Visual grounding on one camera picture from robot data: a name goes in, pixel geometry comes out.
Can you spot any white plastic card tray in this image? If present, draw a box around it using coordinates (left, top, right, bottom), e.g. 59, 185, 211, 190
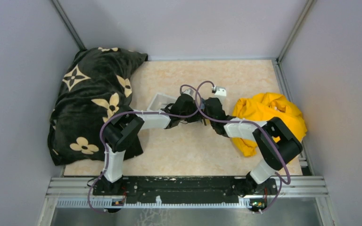
147, 92, 177, 111

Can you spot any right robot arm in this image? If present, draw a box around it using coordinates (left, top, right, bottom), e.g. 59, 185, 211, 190
198, 97, 303, 194

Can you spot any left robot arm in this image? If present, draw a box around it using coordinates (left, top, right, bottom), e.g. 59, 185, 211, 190
99, 93, 203, 195

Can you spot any yellow cloth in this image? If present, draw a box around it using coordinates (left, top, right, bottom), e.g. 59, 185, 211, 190
232, 92, 307, 141

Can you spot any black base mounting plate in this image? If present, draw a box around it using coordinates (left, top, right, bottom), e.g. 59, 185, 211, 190
92, 176, 277, 204

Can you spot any black floral blanket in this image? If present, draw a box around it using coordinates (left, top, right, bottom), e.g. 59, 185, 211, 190
47, 47, 148, 166

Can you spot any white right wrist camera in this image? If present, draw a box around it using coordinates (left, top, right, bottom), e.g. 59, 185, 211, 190
212, 86, 227, 98

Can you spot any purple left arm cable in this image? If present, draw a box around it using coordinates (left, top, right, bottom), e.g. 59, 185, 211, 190
87, 84, 204, 214

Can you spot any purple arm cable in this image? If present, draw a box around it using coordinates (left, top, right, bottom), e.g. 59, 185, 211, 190
87, 84, 204, 214
195, 80, 291, 214

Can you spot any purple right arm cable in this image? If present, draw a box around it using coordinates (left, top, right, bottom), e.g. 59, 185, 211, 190
195, 80, 291, 214

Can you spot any aluminium frame rail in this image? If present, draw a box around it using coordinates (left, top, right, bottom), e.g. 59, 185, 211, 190
46, 176, 329, 210

